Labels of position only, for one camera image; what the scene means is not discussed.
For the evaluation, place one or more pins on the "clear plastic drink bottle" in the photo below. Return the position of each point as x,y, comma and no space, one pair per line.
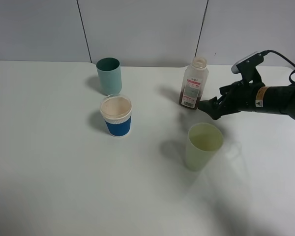
193,84

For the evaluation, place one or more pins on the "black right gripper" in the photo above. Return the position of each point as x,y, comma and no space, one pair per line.
236,97

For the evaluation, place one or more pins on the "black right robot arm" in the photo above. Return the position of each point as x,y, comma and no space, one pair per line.
275,100

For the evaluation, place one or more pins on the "light green plastic cup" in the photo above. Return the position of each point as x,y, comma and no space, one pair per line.
204,140

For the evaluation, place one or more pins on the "blue sleeved paper cup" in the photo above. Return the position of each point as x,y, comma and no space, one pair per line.
116,110

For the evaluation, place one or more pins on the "teal plastic cup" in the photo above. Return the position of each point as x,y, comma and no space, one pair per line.
109,74

